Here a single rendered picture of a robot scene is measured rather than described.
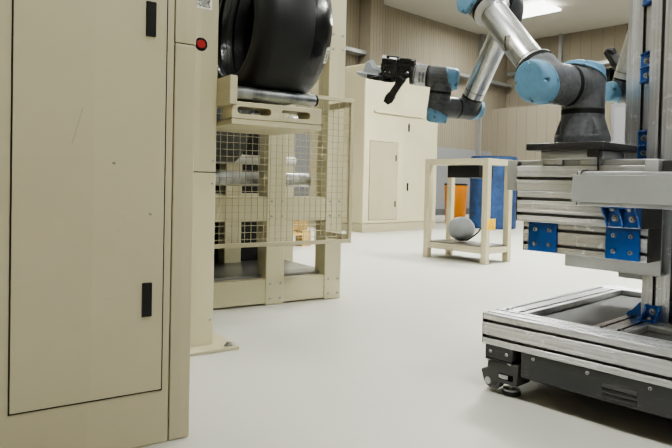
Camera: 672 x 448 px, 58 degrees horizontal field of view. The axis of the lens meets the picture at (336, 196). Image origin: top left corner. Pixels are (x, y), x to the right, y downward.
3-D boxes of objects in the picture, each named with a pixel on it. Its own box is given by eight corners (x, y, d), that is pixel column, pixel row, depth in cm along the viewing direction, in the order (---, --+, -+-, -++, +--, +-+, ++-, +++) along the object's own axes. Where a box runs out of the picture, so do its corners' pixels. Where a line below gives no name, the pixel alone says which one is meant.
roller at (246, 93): (229, 100, 211) (233, 91, 208) (226, 91, 214) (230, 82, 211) (315, 109, 231) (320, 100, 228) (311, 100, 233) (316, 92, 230)
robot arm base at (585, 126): (619, 145, 174) (620, 110, 173) (596, 142, 163) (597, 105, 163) (568, 146, 185) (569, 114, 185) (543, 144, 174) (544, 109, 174)
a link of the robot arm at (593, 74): (615, 109, 171) (617, 61, 171) (580, 106, 165) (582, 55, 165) (581, 113, 182) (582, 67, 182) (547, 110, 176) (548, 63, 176)
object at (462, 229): (485, 264, 457) (488, 157, 455) (422, 256, 500) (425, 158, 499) (510, 261, 480) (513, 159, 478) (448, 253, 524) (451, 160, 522)
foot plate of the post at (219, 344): (163, 360, 200) (163, 353, 200) (140, 341, 222) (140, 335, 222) (239, 349, 215) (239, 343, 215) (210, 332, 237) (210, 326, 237)
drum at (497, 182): (485, 225, 903) (487, 157, 901) (525, 228, 856) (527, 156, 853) (458, 226, 859) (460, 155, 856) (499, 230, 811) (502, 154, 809)
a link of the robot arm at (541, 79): (592, 82, 163) (502, -26, 196) (551, 77, 157) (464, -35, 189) (566, 116, 171) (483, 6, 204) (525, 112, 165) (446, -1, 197)
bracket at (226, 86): (229, 103, 205) (230, 74, 205) (188, 113, 238) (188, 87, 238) (239, 104, 207) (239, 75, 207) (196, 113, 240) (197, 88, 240)
